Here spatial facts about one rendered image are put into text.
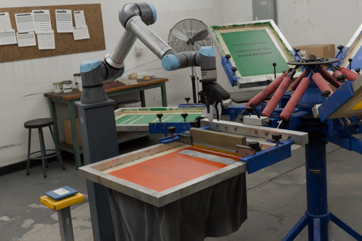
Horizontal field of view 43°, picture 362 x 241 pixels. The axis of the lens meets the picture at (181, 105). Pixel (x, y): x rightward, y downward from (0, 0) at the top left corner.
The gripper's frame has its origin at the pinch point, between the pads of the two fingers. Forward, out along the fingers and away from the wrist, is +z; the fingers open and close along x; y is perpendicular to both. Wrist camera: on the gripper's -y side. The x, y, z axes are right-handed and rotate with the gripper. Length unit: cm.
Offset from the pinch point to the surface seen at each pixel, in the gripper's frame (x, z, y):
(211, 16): -391, -53, 374
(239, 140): 2.2, 7.7, -16.4
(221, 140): 2.0, 9.1, -4.7
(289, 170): -224, 112, 119
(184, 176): 33.3, 16.5, -11.8
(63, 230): 80, 30, 12
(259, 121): -26.4, 5.7, -5.6
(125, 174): 47, 16, 12
